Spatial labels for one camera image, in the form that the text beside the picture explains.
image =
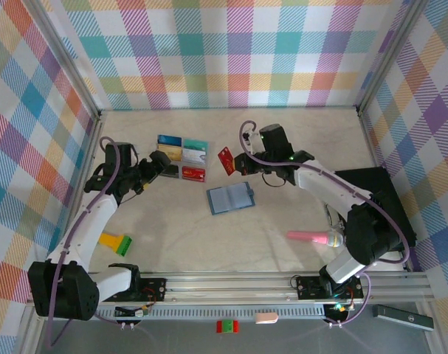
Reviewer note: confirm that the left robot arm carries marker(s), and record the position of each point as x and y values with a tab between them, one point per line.
65	291

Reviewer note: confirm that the aluminium front rail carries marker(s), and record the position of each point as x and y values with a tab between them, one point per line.
227	287

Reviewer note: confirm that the yellow and green brush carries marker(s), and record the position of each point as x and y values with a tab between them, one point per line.
122	246

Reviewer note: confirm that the teal card holder wallet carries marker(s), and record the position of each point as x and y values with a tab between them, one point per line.
227	199

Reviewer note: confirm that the black case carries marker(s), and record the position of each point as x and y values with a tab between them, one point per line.
393	191

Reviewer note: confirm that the red credit card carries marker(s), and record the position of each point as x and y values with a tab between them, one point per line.
226	160
193	174

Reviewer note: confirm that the teal credit card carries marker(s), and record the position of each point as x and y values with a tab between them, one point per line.
195	144

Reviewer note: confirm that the black credit card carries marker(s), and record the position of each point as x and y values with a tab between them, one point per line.
172	172

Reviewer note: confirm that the blue credit card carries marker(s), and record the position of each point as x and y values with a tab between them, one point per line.
169	141

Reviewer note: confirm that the black flat bar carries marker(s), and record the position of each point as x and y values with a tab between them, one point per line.
400	317

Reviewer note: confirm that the red and green block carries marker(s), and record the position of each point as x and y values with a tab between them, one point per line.
227	326

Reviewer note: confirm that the gold credit card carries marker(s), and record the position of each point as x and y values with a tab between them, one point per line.
169	152

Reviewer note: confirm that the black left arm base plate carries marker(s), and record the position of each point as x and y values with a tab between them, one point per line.
153	289

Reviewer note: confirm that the aluminium frame post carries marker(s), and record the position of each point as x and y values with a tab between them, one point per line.
69	60
391	55

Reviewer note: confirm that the silver credit card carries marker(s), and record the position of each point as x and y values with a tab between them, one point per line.
195	156

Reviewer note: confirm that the grey metal shelf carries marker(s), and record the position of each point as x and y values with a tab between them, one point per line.
172	339

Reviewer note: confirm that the pink and white eraser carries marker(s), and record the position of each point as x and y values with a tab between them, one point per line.
266	318

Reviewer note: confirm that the pink toy microphone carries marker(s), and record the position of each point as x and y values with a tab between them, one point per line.
305	236

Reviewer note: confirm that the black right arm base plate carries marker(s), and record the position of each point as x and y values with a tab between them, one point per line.
308	287

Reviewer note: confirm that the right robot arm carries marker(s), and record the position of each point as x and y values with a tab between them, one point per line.
371	236

